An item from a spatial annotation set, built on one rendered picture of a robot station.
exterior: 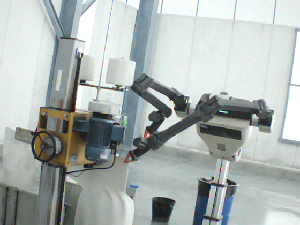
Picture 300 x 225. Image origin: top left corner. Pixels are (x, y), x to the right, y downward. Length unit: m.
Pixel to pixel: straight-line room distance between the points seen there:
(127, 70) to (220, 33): 8.61
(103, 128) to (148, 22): 9.23
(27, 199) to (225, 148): 1.41
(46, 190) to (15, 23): 5.56
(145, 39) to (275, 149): 4.29
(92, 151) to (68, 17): 6.55
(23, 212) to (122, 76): 1.20
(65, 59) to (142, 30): 9.13
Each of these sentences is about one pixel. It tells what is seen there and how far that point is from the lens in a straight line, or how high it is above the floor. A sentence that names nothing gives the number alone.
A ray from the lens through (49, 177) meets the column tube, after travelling 2.62.
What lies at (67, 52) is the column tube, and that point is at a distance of 2.56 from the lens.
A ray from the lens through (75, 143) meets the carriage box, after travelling 2.60.
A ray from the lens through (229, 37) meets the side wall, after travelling 11.05.
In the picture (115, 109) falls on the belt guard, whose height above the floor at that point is 1.40.
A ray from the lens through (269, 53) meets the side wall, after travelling 10.78.
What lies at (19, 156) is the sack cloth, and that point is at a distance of 3.34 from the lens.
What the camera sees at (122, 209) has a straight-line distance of 2.84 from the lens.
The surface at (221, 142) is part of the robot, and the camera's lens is 3.06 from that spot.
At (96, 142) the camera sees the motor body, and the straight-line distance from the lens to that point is 2.49.
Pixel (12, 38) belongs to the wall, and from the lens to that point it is 7.91.
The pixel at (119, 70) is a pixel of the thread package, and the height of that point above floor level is 1.61.
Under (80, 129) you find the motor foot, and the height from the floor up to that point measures 1.25.
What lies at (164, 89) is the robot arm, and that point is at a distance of 2.81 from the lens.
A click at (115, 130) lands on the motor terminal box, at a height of 1.28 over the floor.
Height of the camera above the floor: 1.52
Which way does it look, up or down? 3 degrees down
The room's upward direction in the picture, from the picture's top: 9 degrees clockwise
